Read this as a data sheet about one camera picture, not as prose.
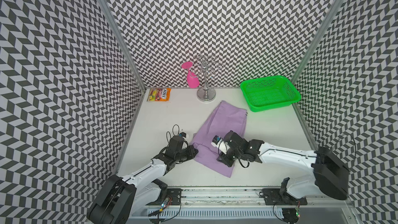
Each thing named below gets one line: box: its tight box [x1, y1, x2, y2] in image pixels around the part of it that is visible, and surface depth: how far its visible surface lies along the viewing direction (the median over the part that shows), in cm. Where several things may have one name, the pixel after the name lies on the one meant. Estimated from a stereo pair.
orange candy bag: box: [146, 87, 172, 102], surface depth 114 cm
